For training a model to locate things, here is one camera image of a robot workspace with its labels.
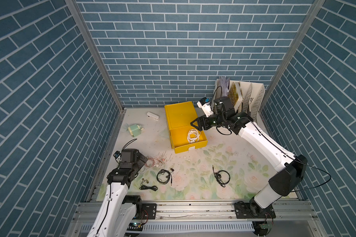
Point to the black wired earphones right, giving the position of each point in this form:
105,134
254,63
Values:
218,177

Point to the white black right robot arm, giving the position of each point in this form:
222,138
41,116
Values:
290,168

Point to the white stapler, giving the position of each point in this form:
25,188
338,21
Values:
153,116

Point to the white file organizer rack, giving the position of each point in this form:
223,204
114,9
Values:
253,94

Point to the yellow cover book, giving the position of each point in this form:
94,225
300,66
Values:
235,95

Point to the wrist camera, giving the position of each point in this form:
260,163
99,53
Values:
205,105
117,154

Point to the floral table mat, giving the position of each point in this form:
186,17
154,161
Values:
193,176

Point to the pink wired earphones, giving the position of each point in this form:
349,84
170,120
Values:
158,161

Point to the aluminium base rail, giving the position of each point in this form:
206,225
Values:
285,218

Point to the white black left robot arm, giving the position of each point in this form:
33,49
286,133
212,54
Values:
118,209

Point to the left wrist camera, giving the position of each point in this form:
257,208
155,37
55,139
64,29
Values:
117,154

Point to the black wired earphones middle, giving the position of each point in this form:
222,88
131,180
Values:
165,176

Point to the yellow plastic drawer cabinet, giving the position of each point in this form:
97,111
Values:
179,116

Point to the black wired earphones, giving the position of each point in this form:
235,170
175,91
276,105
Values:
144,186
165,176
218,177

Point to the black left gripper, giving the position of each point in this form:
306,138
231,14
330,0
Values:
140,162

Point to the green manual pencil sharpener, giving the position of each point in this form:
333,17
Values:
135,130

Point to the black wired earphones left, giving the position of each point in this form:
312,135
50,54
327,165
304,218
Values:
144,186

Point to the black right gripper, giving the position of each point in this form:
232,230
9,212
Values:
199,120

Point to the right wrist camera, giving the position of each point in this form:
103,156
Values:
205,105

